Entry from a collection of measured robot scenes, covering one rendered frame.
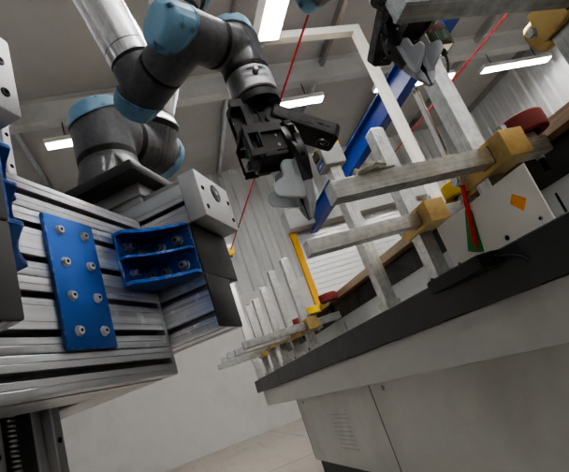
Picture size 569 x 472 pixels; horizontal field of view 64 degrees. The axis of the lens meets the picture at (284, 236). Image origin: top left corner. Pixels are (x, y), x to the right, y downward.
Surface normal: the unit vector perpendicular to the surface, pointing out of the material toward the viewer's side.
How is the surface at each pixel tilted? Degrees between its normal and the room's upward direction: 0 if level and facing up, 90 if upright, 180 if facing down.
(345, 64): 90
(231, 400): 90
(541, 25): 90
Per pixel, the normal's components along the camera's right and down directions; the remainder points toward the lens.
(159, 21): -0.68, 0.00
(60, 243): 0.90, -0.39
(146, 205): -0.30, -0.20
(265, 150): 0.22, -0.37
